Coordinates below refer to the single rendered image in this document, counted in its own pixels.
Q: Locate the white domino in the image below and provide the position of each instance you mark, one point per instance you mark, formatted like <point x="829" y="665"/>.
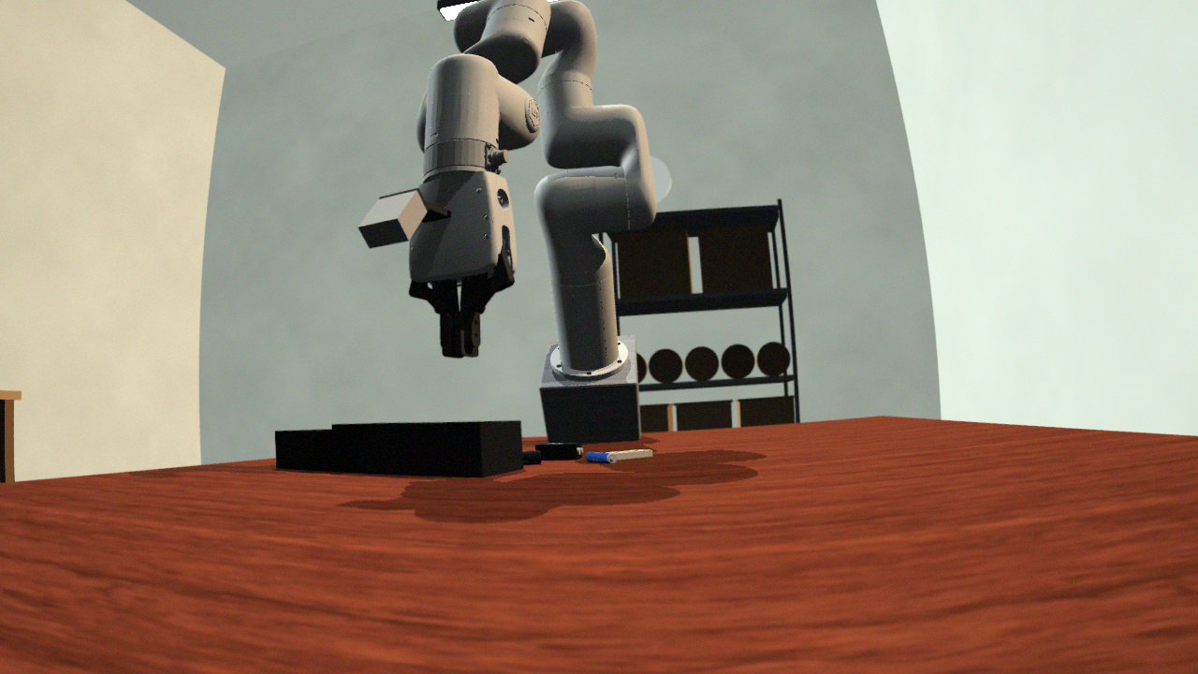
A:
<point x="631" y="454"/>

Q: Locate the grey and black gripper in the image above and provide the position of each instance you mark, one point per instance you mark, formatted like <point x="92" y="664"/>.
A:
<point x="472" y="243"/>

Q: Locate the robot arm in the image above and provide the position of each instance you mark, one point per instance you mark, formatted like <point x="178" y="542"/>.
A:
<point x="467" y="99"/>

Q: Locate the dark grey rack of labelled bins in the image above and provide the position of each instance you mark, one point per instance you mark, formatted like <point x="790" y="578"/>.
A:
<point x="456" y="449"/>

